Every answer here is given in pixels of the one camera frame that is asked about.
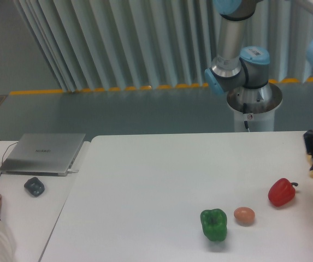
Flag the red bell pepper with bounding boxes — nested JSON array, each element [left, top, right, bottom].
[[268, 178, 299, 207]]

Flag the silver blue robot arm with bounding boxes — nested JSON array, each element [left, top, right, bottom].
[[204, 1, 313, 178]]

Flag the brown egg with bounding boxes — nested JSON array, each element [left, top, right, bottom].
[[234, 207, 255, 224]]

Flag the green bell pepper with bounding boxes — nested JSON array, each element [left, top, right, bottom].
[[200, 209, 227, 242]]

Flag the silver laptop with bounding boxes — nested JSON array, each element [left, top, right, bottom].
[[0, 133, 85, 176]]

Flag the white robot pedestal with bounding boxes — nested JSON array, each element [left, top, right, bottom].
[[227, 83, 282, 132]]

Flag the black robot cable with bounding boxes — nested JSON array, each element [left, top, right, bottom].
[[242, 103, 252, 133]]

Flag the black laptop cable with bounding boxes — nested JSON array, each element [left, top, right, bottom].
[[0, 139, 20, 191]]

